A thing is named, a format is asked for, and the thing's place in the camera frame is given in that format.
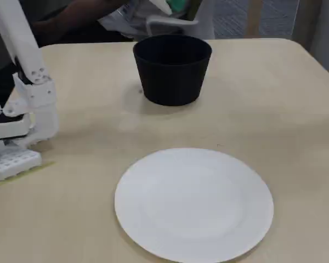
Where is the yellow-green tape strip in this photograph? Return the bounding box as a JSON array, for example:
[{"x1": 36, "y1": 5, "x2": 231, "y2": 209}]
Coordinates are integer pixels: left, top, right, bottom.
[{"x1": 0, "y1": 161, "x2": 56, "y2": 189}]

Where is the green cube block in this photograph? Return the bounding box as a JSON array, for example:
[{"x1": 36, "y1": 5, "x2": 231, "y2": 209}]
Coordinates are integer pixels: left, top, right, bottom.
[{"x1": 167, "y1": 0, "x2": 188, "y2": 12}]

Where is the black pot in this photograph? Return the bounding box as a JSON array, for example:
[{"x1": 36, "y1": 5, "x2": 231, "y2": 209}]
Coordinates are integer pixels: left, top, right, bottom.
[{"x1": 133, "y1": 35, "x2": 213, "y2": 107}]

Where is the light wooden post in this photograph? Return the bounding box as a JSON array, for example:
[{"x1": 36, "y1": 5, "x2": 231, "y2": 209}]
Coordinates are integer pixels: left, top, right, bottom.
[{"x1": 248, "y1": 0, "x2": 264, "y2": 38}]

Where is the white paper plate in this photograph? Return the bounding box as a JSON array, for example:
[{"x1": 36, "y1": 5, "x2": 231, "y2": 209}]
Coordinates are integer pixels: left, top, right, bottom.
[{"x1": 114, "y1": 147, "x2": 275, "y2": 263}]

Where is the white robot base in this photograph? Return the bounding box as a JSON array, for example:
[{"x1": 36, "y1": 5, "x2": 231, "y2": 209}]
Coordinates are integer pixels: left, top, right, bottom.
[{"x1": 0, "y1": 75, "x2": 60, "y2": 151}]

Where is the white perforated mounting plate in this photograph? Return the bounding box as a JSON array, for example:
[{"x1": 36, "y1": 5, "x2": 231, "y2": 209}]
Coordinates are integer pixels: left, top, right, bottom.
[{"x1": 0, "y1": 149, "x2": 42, "y2": 181}]

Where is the white fixed gripper finger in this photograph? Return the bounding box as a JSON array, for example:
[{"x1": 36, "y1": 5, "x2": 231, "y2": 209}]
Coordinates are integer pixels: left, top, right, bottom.
[{"x1": 150, "y1": 0, "x2": 173, "y2": 15}]

